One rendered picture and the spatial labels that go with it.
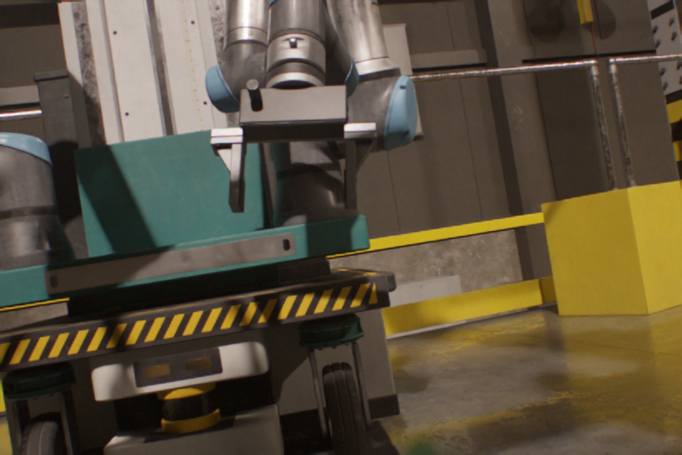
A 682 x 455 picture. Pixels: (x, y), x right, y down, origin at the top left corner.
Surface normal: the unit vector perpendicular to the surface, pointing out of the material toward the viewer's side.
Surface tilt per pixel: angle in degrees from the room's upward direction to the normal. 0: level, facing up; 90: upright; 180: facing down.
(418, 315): 90
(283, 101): 67
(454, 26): 90
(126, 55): 90
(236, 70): 74
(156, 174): 90
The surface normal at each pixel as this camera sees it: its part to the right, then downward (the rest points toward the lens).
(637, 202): 0.54, -0.10
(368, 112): -0.24, 0.15
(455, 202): 0.29, -0.06
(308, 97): -0.04, -0.41
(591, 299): -0.83, 0.12
